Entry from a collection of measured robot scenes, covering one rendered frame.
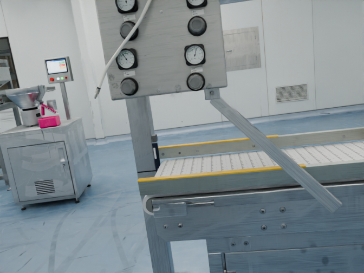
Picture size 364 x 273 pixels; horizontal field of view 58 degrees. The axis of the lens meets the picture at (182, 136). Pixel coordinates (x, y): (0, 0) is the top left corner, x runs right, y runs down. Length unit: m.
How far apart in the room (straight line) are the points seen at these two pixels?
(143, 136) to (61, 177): 2.35
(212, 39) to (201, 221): 0.37
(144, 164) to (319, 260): 0.52
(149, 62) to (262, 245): 0.47
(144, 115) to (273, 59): 5.17
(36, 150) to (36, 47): 3.19
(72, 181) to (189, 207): 2.61
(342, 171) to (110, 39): 0.51
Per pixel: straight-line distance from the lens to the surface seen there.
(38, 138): 3.23
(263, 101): 6.02
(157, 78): 0.61
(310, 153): 0.91
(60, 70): 3.49
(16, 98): 3.43
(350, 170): 0.72
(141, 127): 0.96
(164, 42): 0.61
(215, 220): 0.71
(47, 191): 3.35
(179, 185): 0.68
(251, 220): 0.72
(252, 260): 0.82
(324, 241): 0.82
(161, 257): 1.11
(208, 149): 0.94
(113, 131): 5.96
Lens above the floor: 1.15
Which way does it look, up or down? 12 degrees down
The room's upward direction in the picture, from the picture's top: 7 degrees counter-clockwise
